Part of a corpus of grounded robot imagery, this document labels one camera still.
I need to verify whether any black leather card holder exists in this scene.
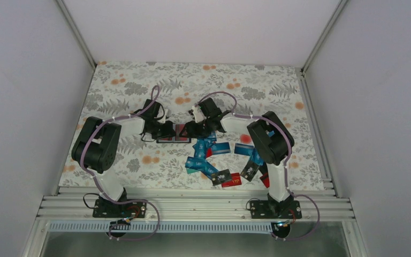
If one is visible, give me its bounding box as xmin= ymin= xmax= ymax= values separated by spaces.
xmin=156 ymin=123 xmax=191 ymax=143

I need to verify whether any red gold VIP card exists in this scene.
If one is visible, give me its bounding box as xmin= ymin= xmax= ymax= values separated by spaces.
xmin=221 ymin=173 xmax=242 ymax=188

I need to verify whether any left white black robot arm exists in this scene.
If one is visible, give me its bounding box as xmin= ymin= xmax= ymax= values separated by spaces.
xmin=71 ymin=99 xmax=176 ymax=217

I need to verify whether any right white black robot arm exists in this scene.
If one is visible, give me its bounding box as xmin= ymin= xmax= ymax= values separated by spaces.
xmin=180 ymin=97 xmax=294 ymax=218

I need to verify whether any blue striped card upper left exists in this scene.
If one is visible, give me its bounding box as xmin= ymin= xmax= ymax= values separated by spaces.
xmin=194 ymin=139 xmax=209 ymax=160

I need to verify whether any blue card centre pile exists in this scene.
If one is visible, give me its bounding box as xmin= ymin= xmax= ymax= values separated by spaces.
xmin=234 ymin=143 xmax=254 ymax=156

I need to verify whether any blue VIP card lower right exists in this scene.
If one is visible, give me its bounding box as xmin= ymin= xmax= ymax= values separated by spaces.
xmin=185 ymin=156 xmax=207 ymax=170

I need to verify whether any blue logo card with chip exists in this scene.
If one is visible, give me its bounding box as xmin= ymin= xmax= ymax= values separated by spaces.
xmin=201 ymin=162 xmax=219 ymax=179

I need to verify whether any green VIP card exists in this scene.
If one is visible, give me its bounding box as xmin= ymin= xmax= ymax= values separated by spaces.
xmin=186 ymin=168 xmax=198 ymax=174

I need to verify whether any black card bottom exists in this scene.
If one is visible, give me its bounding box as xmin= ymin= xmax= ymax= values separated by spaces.
xmin=210 ymin=169 xmax=232 ymax=186

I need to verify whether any blue card upper right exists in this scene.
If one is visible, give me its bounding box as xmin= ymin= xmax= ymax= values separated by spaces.
xmin=251 ymin=149 xmax=264 ymax=166

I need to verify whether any black VIP card right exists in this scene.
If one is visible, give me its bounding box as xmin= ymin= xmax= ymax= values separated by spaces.
xmin=240 ymin=160 xmax=260 ymax=182

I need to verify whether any floral patterned table mat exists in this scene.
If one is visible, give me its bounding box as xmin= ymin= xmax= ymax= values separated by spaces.
xmin=74 ymin=61 xmax=325 ymax=191

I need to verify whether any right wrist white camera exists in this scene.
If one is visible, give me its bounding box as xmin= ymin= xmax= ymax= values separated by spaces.
xmin=188 ymin=105 xmax=205 ymax=123

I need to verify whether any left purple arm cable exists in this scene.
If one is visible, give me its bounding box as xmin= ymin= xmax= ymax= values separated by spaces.
xmin=80 ymin=85 xmax=161 ymax=243

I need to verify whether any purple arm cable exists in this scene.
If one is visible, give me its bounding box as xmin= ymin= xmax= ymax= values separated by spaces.
xmin=195 ymin=91 xmax=321 ymax=243
xmin=80 ymin=85 xmax=161 ymax=243

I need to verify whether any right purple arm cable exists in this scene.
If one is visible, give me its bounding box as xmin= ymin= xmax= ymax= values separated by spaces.
xmin=195 ymin=91 xmax=321 ymax=243

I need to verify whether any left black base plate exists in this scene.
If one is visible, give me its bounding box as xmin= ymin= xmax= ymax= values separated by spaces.
xmin=92 ymin=199 xmax=147 ymax=218

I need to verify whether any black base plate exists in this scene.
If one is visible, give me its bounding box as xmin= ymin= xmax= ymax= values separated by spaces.
xmin=92 ymin=199 xmax=147 ymax=218
xmin=247 ymin=200 xmax=302 ymax=219

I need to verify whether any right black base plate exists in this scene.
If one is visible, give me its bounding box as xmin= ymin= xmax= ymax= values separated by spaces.
xmin=247 ymin=200 xmax=302 ymax=219

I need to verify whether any aluminium front rail frame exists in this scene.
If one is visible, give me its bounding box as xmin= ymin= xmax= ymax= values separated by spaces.
xmin=37 ymin=187 xmax=355 ymax=222

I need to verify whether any grey slotted cable duct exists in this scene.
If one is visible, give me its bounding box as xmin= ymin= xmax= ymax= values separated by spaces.
xmin=48 ymin=221 xmax=272 ymax=234

